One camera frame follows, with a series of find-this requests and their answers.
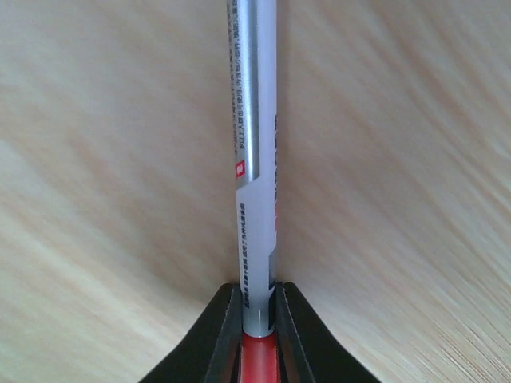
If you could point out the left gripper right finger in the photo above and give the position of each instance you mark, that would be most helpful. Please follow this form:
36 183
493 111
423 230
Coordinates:
308 351

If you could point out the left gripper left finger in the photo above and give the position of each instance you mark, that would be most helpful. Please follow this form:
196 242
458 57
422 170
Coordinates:
210 350

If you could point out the red capped marker pen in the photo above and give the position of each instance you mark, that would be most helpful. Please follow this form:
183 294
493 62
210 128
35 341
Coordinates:
252 37

